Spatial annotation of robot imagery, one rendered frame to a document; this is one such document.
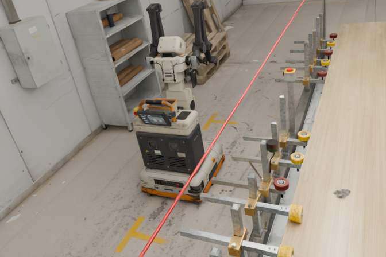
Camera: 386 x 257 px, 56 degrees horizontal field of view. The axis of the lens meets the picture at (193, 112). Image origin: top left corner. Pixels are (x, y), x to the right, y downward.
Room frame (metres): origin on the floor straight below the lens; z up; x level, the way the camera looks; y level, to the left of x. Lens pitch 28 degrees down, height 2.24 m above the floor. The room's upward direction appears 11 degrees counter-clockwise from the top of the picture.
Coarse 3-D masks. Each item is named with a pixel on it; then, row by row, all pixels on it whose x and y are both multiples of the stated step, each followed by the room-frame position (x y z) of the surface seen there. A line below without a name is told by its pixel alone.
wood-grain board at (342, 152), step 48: (336, 48) 3.32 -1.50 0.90; (384, 48) 3.10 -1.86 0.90; (336, 96) 2.37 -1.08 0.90; (384, 96) 2.24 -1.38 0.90; (336, 144) 1.79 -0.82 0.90; (384, 144) 1.70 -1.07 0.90; (384, 192) 1.33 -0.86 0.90; (288, 240) 1.15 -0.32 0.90; (336, 240) 1.10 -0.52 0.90; (384, 240) 1.06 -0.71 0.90
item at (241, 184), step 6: (216, 180) 1.71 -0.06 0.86; (222, 180) 1.70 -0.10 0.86; (228, 180) 1.69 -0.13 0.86; (234, 180) 1.68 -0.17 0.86; (234, 186) 1.66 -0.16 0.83; (240, 186) 1.64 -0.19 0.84; (246, 186) 1.62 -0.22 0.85; (258, 186) 1.59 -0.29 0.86; (270, 186) 1.57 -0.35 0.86; (276, 192) 1.54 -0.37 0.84; (282, 192) 1.52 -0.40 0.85
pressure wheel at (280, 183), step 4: (276, 180) 1.56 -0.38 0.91; (280, 180) 1.56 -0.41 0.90; (284, 180) 1.55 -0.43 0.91; (276, 184) 1.53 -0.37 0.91; (280, 184) 1.52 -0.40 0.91; (284, 184) 1.51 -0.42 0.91; (288, 184) 1.52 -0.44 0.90; (276, 188) 1.52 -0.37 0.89; (280, 188) 1.50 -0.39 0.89; (284, 188) 1.50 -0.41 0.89
